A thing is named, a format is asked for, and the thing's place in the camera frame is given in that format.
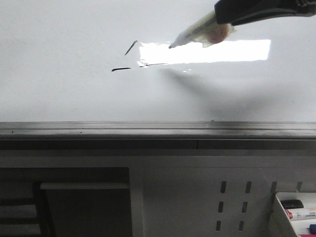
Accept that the pink object in tray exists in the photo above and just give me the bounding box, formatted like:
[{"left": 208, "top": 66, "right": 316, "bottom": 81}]
[{"left": 298, "top": 234, "right": 316, "bottom": 237}]

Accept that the grey aluminium whiteboard frame rail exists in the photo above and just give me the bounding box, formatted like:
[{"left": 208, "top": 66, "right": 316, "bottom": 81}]
[{"left": 0, "top": 121, "right": 316, "bottom": 150}]

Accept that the dark chair with slats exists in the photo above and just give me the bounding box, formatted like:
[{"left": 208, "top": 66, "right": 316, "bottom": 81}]
[{"left": 0, "top": 181, "right": 56, "bottom": 237}]

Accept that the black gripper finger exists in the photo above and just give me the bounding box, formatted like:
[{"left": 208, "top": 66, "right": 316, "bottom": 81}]
[{"left": 214, "top": 0, "right": 316, "bottom": 26}]

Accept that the blue capped marker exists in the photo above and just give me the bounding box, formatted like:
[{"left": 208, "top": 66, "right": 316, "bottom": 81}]
[{"left": 309, "top": 224, "right": 316, "bottom": 235}]

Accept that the white marker storage tray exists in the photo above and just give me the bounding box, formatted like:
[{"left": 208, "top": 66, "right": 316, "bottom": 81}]
[{"left": 269, "top": 192, "right": 316, "bottom": 237}]

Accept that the black marker cap in tray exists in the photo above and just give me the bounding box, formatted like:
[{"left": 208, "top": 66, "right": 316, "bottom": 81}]
[{"left": 280, "top": 199, "right": 304, "bottom": 209}]

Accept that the white whiteboard marker with tape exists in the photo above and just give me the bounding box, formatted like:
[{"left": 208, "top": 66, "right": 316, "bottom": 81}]
[{"left": 168, "top": 11, "right": 236, "bottom": 49}]

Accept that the red capped white marker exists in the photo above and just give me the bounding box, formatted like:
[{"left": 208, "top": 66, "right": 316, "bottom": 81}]
[{"left": 285, "top": 208, "right": 316, "bottom": 221}]

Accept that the white glossy whiteboard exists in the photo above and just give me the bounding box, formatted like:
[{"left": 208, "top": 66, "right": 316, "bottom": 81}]
[{"left": 0, "top": 0, "right": 316, "bottom": 122}]

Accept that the white perforated metal panel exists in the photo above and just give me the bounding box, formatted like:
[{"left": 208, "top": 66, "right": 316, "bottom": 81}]
[{"left": 0, "top": 149, "right": 316, "bottom": 237}]

